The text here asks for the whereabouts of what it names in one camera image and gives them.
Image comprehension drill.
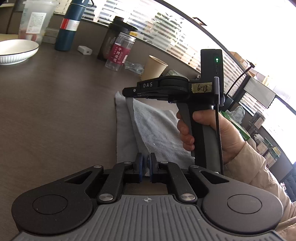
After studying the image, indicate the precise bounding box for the grey towel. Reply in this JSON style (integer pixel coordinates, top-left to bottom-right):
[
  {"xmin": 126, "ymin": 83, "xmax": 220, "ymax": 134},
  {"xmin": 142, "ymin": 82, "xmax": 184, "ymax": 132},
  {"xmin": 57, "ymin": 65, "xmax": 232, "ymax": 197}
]
[{"xmin": 115, "ymin": 92, "xmax": 194, "ymax": 172}]

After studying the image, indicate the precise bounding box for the beige right sleeve forearm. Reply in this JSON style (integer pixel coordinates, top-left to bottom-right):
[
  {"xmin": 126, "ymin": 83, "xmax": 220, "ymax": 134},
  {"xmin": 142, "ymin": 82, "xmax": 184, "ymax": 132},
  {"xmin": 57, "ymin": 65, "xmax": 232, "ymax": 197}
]
[{"xmin": 223, "ymin": 141, "xmax": 295, "ymax": 240}]

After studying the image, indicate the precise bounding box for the right hand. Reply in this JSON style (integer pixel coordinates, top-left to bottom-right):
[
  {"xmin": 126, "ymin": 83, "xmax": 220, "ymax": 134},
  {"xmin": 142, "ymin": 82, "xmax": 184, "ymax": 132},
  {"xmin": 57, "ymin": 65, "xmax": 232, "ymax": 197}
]
[{"xmin": 177, "ymin": 110, "xmax": 245, "ymax": 164}]

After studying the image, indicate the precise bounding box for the pale green box stack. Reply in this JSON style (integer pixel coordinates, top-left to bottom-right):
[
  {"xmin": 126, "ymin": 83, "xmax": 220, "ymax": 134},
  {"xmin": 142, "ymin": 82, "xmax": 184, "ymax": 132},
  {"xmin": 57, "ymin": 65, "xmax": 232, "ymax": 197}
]
[{"xmin": 166, "ymin": 69, "xmax": 183, "ymax": 77}]

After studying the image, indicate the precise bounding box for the brown paper cup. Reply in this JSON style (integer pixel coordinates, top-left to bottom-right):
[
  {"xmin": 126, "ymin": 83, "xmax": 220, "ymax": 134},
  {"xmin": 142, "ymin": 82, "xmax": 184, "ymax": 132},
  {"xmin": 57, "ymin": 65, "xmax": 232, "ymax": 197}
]
[{"xmin": 140, "ymin": 55, "xmax": 168, "ymax": 81}]

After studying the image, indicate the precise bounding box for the black desk lamp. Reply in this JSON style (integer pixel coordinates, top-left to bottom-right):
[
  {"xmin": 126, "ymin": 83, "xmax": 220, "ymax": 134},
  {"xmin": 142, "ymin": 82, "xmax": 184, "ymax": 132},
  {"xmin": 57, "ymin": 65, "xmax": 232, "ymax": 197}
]
[{"xmin": 223, "ymin": 59, "xmax": 256, "ymax": 107}]

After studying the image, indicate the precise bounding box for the clear jar red label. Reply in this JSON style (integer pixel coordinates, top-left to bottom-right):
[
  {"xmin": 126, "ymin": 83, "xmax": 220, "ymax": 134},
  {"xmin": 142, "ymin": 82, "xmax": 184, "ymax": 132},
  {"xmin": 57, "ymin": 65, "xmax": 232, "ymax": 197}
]
[{"xmin": 105, "ymin": 32, "xmax": 136, "ymax": 71}]

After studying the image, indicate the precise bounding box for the crumpled clear plastic bag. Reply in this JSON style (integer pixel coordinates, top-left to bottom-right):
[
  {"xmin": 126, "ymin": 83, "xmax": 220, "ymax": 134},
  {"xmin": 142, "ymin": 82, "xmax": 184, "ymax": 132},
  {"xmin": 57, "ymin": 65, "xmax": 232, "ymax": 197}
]
[{"xmin": 226, "ymin": 105, "xmax": 245, "ymax": 124}]

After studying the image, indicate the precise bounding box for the white charger adapter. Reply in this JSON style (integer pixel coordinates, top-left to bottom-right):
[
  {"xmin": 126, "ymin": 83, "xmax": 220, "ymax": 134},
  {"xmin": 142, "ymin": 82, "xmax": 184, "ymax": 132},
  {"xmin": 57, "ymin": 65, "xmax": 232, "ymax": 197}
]
[{"xmin": 77, "ymin": 46, "xmax": 92, "ymax": 55}]

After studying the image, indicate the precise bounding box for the black shaker bottle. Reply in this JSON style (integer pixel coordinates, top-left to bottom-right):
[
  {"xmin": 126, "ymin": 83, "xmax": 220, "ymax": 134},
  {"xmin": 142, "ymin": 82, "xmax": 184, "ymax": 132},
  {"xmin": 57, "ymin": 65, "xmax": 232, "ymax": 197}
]
[{"xmin": 97, "ymin": 16, "xmax": 137, "ymax": 61}]

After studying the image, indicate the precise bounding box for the green white box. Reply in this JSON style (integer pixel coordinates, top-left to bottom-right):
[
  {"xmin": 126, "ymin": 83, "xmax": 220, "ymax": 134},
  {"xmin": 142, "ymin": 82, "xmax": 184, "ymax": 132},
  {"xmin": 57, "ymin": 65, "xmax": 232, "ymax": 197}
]
[{"xmin": 220, "ymin": 111, "xmax": 251, "ymax": 141}]

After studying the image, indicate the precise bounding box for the dark blue thermos bottle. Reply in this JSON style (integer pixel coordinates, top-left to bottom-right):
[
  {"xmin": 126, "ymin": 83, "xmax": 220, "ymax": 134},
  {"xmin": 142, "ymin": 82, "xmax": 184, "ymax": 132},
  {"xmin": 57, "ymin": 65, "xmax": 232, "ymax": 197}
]
[{"xmin": 55, "ymin": 0, "xmax": 89, "ymax": 51}]

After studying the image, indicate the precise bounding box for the clear plastic starbucks cup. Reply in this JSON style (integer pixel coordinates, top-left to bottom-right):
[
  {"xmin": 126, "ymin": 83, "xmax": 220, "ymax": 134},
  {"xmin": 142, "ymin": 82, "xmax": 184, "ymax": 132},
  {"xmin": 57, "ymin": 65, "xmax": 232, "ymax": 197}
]
[{"xmin": 18, "ymin": 1, "xmax": 59, "ymax": 45}]

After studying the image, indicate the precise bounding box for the white bowl black rim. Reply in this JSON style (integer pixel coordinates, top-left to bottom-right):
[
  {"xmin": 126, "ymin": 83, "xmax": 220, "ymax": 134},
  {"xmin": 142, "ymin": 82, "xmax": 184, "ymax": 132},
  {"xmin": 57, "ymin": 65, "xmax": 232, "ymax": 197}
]
[{"xmin": 0, "ymin": 39, "xmax": 39, "ymax": 66}]

